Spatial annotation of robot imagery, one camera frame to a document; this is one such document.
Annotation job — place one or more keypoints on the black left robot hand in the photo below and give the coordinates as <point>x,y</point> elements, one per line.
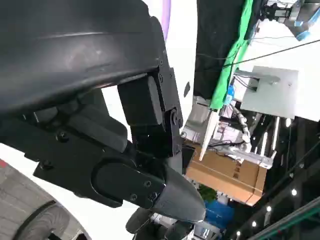
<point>75,62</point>

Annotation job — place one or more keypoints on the lilac plate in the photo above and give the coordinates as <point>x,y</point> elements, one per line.
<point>166,15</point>

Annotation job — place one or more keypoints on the black round table grommet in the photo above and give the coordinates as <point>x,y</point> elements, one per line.
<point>187,89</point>

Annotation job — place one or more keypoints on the silver metal cabinet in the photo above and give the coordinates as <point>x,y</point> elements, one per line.
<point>197,120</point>

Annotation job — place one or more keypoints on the black hanging cloth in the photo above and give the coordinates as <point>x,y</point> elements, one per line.
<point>215,30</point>

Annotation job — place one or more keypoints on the rolled grey-beige towel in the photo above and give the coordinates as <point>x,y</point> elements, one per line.
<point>25,200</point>

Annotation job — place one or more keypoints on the green hanging cloth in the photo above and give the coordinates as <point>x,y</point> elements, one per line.
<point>225,82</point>

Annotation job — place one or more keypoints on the white slanted stick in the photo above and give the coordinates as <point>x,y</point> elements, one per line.
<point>208,135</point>

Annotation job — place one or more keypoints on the small blue device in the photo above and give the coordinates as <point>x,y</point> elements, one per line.
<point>230,93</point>

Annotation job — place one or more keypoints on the brown cardboard box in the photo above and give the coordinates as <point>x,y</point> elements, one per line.
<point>225,172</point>

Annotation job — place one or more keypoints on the white flat panel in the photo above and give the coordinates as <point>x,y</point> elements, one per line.
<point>275,100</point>

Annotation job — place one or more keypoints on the blue bin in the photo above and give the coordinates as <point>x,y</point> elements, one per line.
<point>220,215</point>

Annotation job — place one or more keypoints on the grey machine with blue parts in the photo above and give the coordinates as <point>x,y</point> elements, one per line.
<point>282,12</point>

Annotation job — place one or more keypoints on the dark beam with green edge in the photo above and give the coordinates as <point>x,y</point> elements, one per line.
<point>287,220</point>

